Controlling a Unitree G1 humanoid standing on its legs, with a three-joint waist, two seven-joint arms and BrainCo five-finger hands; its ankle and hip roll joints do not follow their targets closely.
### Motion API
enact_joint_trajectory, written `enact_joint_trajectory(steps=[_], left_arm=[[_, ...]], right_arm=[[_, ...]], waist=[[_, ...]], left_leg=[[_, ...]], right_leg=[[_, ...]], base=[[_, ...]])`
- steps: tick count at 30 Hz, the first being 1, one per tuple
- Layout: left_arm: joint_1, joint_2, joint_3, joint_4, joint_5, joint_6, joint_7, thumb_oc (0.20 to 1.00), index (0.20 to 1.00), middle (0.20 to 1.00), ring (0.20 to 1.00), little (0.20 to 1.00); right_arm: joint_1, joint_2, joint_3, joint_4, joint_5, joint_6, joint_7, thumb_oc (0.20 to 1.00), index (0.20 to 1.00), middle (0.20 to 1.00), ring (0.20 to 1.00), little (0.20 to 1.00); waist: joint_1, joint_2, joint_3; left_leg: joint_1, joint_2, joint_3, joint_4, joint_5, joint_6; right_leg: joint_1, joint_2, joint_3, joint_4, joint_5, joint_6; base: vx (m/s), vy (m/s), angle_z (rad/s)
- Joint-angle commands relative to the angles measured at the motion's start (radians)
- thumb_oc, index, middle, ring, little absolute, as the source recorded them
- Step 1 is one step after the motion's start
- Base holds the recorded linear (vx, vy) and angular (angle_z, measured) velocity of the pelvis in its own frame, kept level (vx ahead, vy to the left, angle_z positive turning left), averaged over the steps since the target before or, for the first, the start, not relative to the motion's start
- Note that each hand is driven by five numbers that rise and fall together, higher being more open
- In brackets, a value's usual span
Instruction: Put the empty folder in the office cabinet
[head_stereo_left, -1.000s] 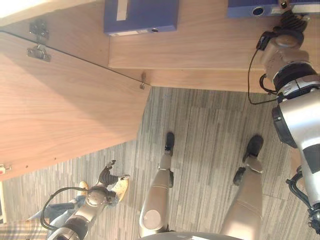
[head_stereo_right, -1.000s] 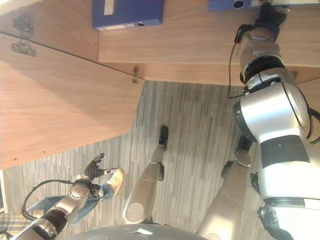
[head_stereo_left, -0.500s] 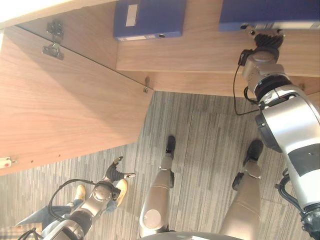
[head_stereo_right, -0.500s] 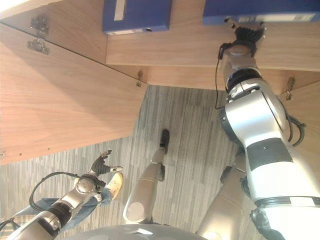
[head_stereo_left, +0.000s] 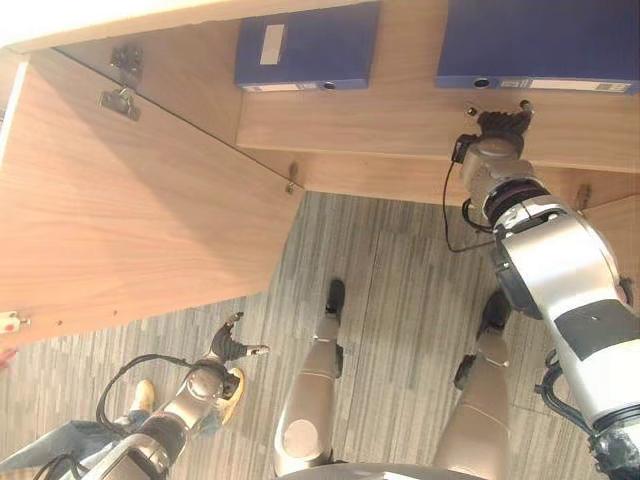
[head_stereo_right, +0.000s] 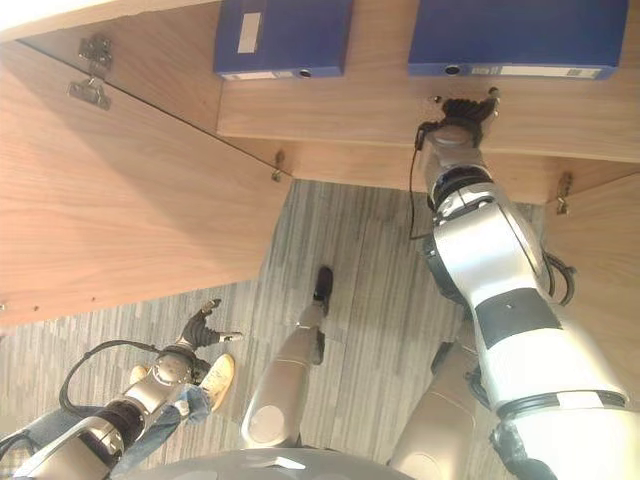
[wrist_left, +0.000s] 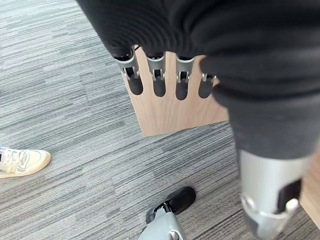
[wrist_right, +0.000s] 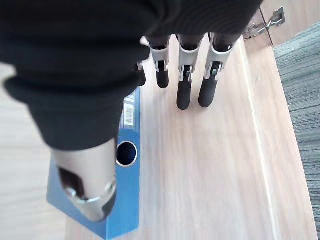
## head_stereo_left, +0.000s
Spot tan person's shoe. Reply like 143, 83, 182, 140
133, 378, 158, 414
218, 366, 248, 427

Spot large blue box folder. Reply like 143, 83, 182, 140
433, 0, 640, 97

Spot large metal door hinge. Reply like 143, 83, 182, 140
96, 44, 145, 123

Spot wooden cabinet door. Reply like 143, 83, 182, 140
0, 47, 303, 347

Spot robot leg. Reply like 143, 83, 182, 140
433, 289, 514, 480
272, 278, 348, 478

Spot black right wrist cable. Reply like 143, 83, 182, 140
441, 149, 497, 254

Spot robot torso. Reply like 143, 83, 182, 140
277, 461, 454, 480

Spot white door latch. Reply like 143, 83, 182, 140
0, 309, 32, 335

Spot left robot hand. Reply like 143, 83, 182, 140
209, 312, 272, 370

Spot robot left leg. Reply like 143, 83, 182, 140
272, 278, 348, 478

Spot person's leg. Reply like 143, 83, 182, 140
0, 407, 154, 474

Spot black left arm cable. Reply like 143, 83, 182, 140
94, 352, 194, 426

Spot robot right leg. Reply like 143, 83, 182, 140
433, 289, 514, 480

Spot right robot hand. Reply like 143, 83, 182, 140
464, 100, 537, 145

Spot wooden office cabinet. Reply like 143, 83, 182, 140
0, 0, 640, 214

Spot blue box folder white label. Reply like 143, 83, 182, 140
233, 1, 382, 93

